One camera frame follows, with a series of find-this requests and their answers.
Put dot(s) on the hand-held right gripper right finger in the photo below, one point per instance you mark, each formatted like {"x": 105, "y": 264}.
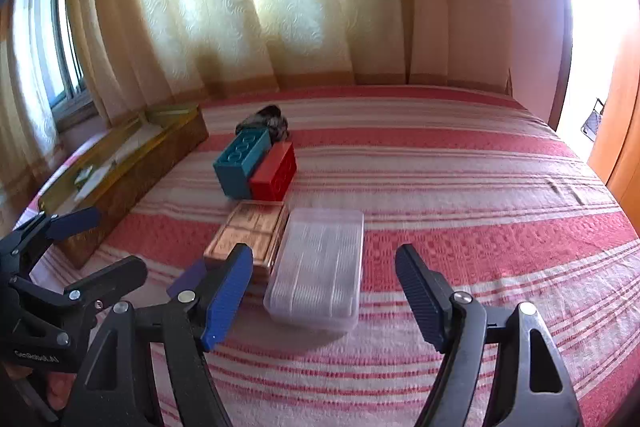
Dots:
{"x": 422, "y": 297}

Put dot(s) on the black sequin hair clip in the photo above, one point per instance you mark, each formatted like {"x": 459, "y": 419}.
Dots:
{"x": 267, "y": 119}

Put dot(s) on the red building block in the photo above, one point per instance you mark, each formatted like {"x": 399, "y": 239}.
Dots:
{"x": 272, "y": 174}

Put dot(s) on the black metal rack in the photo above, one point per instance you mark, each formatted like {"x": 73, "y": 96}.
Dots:
{"x": 594, "y": 122}

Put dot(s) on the copper rectangular box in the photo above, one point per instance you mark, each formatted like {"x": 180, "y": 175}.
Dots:
{"x": 250, "y": 232}

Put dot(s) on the purple box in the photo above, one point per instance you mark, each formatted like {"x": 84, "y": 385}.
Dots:
{"x": 187, "y": 277}

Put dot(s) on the wooden door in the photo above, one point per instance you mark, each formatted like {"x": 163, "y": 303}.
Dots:
{"x": 620, "y": 107}

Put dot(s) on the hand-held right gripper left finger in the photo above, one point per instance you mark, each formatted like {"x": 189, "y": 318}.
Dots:
{"x": 225, "y": 302}

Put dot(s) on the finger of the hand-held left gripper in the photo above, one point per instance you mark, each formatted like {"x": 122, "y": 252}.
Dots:
{"x": 75, "y": 222}
{"x": 120, "y": 277}

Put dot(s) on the teal building block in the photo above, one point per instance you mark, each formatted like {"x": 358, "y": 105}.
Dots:
{"x": 237, "y": 162}

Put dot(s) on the cream patterned curtain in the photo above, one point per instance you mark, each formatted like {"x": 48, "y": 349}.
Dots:
{"x": 300, "y": 7}

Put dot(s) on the clear plastic box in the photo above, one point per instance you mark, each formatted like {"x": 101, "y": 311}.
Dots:
{"x": 315, "y": 267}

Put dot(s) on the white lace curtain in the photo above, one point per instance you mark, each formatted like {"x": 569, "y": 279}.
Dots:
{"x": 30, "y": 132}

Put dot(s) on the person's left forearm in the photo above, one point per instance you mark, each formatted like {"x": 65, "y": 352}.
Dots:
{"x": 60, "y": 392}

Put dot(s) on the door frame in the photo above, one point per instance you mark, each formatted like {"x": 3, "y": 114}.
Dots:
{"x": 560, "y": 32}

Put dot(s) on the pink striped bedspread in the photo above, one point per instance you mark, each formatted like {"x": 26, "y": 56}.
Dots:
{"x": 450, "y": 232}

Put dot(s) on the window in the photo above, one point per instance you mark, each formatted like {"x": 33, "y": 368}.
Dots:
{"x": 70, "y": 72}

